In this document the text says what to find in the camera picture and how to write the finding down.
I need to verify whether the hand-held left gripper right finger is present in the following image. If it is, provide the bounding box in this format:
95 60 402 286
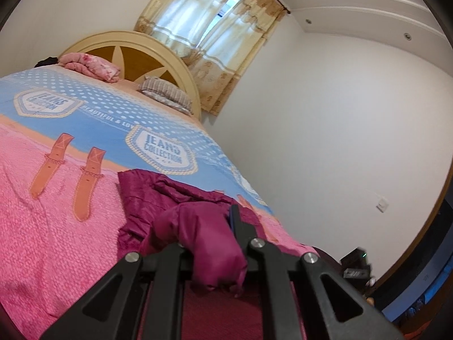
228 203 405 340

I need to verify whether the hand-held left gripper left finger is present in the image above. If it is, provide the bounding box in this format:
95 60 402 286
40 244 195 340

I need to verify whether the magenta puffer jacket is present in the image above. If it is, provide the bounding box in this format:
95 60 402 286
117 169 301 340

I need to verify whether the bed with pink-blue bedspread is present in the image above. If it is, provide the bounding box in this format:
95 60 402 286
0 64 319 340

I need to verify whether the black box with green light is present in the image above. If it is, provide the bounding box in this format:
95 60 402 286
340 249 369 268

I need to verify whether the flat black box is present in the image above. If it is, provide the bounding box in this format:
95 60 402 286
343 267 371 281

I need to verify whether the striped pillow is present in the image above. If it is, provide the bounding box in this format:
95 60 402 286
137 76 195 115

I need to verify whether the beige floral curtain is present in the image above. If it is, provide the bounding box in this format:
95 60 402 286
186 0 287 116
134 0 250 65

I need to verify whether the cream wooden headboard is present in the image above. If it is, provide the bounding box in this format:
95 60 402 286
58 31 202 121

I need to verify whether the blue object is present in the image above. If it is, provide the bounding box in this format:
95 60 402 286
384 276 453 328

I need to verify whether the folded pink floral blanket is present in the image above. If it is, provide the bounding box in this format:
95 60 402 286
58 52 121 84

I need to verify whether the window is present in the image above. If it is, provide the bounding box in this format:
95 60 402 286
217 0 246 18

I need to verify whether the dark cloth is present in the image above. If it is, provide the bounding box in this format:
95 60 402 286
34 56 61 68

